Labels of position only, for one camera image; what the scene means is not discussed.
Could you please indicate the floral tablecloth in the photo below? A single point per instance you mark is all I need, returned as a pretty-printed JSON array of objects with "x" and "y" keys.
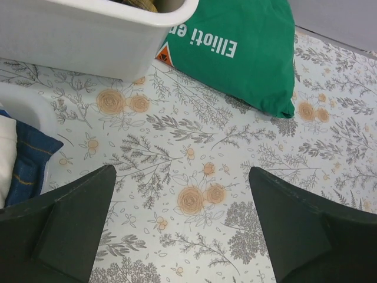
[{"x": 182, "y": 210}]

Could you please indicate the white folded garment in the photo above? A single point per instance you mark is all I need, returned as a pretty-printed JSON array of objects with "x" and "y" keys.
[{"x": 7, "y": 155}]

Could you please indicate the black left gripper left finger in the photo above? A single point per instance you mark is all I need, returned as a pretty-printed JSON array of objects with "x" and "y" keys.
[{"x": 54, "y": 237}]

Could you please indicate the white laundry basket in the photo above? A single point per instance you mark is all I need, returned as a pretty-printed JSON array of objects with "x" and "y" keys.
[{"x": 28, "y": 107}]

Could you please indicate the white plastic bin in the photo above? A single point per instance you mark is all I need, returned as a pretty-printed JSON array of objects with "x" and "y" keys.
[{"x": 102, "y": 38}]

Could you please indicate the green printed shirt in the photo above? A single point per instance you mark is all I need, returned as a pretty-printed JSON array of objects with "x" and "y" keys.
[{"x": 243, "y": 48}]

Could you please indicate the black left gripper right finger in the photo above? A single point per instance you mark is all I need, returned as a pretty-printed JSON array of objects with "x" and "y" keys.
[{"x": 310, "y": 238}]

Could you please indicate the navy blue garment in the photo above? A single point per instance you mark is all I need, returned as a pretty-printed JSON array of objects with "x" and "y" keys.
[{"x": 33, "y": 151}]

